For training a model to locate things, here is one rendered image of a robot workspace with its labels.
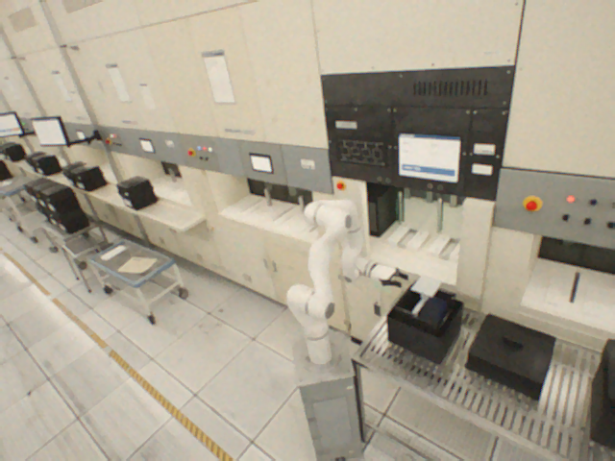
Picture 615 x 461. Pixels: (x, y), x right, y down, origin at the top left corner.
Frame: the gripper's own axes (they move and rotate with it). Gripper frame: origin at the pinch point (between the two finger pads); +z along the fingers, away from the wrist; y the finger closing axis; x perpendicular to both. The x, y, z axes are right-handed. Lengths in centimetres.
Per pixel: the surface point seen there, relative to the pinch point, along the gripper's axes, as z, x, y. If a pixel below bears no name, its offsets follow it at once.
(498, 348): 45.5, -19.5, -0.7
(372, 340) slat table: -7.7, -30.5, 16.9
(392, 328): 2.1, -19.6, 13.6
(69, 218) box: -393, -43, 41
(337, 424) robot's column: -12, -68, 47
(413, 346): 13.1, -25.0, 13.5
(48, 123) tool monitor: -345, 65, 28
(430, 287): 14.9, 2.6, 0.9
